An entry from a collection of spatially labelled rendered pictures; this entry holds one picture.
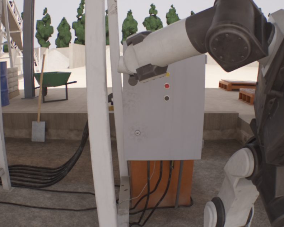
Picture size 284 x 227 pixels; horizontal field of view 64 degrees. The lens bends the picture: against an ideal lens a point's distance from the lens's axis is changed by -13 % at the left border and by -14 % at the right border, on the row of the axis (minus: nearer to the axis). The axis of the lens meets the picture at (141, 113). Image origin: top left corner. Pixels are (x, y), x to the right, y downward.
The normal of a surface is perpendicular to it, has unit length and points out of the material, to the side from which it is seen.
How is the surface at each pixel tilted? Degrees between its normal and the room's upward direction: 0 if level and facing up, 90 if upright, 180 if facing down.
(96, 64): 80
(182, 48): 127
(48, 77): 111
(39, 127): 70
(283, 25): 41
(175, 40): 97
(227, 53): 132
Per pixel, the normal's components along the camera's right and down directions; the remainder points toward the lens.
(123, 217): 0.00, -0.98
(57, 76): 0.52, 0.51
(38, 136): 0.00, -0.13
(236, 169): -0.99, 0.03
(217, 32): -0.73, 0.16
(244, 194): 0.11, 0.54
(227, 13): -0.37, -0.61
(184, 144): 0.00, 0.22
